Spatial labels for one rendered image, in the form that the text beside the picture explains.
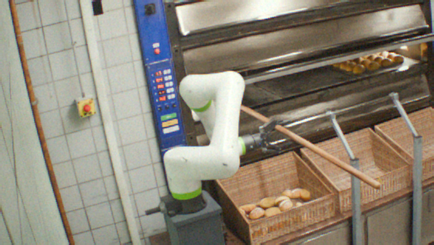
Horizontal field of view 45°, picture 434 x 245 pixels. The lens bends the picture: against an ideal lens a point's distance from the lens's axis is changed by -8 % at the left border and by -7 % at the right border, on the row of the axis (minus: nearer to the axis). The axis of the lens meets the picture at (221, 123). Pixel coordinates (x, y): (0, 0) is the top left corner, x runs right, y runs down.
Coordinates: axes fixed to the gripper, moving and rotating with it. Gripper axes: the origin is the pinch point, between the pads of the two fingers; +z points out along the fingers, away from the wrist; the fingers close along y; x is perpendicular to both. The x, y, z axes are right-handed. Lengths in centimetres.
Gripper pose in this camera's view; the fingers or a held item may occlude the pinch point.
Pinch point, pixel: (287, 132)
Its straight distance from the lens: 294.2
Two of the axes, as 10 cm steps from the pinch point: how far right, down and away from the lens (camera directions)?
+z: 9.2, -2.5, 3.1
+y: 1.4, 9.4, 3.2
